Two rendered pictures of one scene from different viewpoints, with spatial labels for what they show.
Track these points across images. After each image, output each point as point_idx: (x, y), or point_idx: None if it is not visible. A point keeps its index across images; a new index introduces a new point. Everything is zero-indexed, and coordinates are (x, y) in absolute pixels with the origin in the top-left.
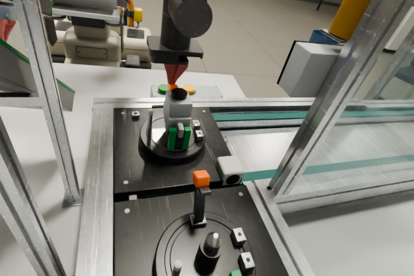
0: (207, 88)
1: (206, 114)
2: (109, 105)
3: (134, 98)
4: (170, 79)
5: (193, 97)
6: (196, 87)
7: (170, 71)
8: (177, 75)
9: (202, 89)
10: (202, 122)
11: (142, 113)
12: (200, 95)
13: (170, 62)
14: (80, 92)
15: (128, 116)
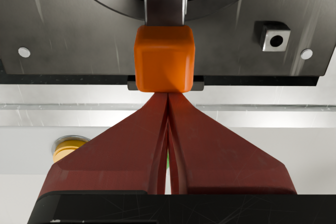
0: (12, 164)
1: (16, 36)
2: (322, 98)
3: (244, 122)
4: (184, 108)
5: (62, 128)
6: (50, 166)
7: (208, 140)
8: (142, 122)
9: (30, 159)
10: None
11: (243, 52)
12: (37, 136)
13: (243, 210)
14: (313, 171)
15: (294, 36)
